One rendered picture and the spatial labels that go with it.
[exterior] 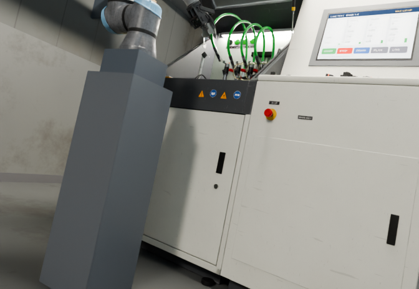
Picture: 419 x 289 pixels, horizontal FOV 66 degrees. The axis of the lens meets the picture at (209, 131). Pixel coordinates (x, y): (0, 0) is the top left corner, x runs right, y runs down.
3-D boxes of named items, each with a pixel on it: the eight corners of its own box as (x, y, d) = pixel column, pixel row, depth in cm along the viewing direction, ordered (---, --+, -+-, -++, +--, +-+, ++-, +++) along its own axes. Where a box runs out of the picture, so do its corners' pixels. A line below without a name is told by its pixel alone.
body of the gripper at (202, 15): (194, 30, 175) (183, 10, 172) (204, 25, 180) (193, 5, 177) (203, 25, 169) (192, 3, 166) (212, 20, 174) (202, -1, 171)
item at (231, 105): (147, 103, 182) (153, 77, 184) (153, 105, 186) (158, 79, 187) (242, 113, 147) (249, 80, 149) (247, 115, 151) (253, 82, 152)
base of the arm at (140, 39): (138, 50, 118) (144, 24, 119) (110, 49, 125) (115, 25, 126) (163, 64, 131) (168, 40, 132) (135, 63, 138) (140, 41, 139)
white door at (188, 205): (118, 223, 178) (144, 104, 183) (121, 223, 180) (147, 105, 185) (214, 265, 141) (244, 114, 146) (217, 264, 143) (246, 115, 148)
